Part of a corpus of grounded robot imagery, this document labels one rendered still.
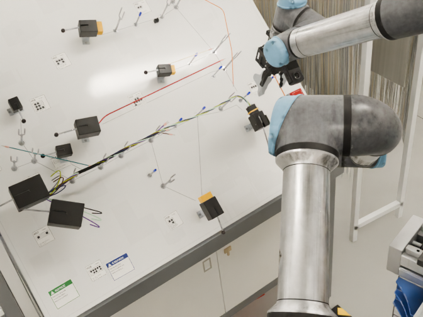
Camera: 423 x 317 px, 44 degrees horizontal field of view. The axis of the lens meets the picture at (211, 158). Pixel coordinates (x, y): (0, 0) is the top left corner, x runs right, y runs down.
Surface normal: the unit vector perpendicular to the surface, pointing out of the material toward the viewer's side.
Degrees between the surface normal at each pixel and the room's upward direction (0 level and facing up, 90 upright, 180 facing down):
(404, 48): 90
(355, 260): 0
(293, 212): 40
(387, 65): 90
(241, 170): 45
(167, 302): 90
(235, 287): 90
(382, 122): 59
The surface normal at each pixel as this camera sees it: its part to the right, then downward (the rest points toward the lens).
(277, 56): -0.73, 0.47
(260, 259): 0.58, 0.44
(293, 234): -0.54, -0.36
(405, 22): -0.34, 0.68
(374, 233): -0.11, -0.79
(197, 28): 0.33, -0.25
